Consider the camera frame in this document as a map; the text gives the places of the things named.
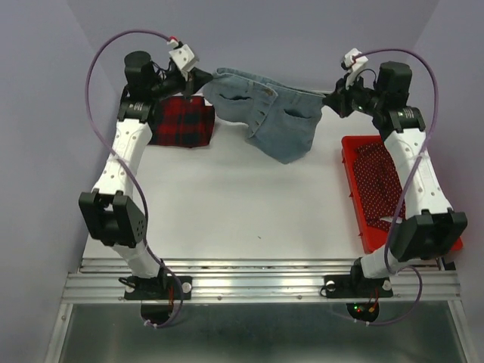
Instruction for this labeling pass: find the light blue denim skirt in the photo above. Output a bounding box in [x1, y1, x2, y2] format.
[203, 68, 325, 164]

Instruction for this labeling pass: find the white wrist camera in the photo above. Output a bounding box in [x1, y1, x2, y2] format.
[342, 48, 368, 89]
[167, 38, 199, 73]

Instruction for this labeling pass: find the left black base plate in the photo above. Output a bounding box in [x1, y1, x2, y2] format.
[119, 275, 193, 301]

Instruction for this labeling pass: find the red navy plaid skirt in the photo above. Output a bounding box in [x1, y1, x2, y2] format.
[149, 96, 215, 148]

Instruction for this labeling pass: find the aluminium front rail frame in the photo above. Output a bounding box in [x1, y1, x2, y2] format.
[45, 257, 478, 362]

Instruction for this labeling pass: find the purple cable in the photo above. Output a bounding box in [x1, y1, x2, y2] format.
[85, 29, 186, 329]
[349, 48, 440, 326]

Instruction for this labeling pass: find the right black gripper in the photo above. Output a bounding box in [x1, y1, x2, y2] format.
[325, 70, 386, 118]

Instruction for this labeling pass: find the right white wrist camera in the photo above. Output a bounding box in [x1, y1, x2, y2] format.
[342, 48, 368, 89]

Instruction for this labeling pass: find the aluminium right side rail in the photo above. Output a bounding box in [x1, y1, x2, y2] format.
[378, 93, 394, 141]

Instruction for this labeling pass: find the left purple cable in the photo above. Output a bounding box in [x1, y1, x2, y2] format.
[85, 29, 186, 329]

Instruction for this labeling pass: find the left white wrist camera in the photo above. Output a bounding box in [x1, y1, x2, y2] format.
[167, 38, 199, 73]

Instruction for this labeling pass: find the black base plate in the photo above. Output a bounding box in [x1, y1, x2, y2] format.
[319, 275, 393, 299]
[119, 275, 193, 301]

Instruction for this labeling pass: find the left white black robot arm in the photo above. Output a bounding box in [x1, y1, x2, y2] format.
[79, 45, 212, 298]

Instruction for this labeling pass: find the dark red dotted skirt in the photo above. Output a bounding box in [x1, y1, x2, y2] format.
[352, 142, 402, 233]

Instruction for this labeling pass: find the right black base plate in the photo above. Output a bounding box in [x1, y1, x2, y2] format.
[319, 275, 393, 299]

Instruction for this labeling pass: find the white label in bin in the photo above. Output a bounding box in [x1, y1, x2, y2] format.
[380, 216, 403, 224]

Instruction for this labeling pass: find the red plastic bin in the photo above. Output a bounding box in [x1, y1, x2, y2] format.
[342, 130, 468, 261]

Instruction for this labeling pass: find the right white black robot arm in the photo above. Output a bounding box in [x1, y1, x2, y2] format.
[324, 57, 467, 295]

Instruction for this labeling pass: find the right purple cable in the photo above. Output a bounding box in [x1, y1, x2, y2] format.
[349, 48, 440, 326]

